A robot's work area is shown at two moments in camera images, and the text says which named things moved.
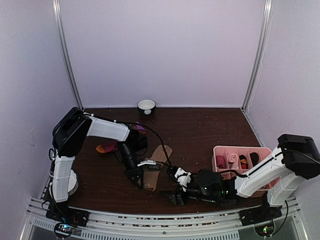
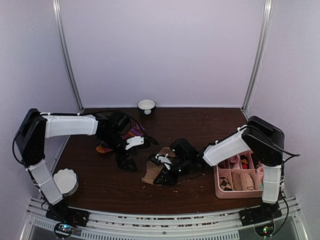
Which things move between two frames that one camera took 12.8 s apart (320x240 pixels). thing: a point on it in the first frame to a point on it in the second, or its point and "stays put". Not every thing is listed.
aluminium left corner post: [57, 9] stays put
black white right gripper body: [178, 191] to [184, 164]
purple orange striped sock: [114, 145] stays put
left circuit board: [63, 229] stays put
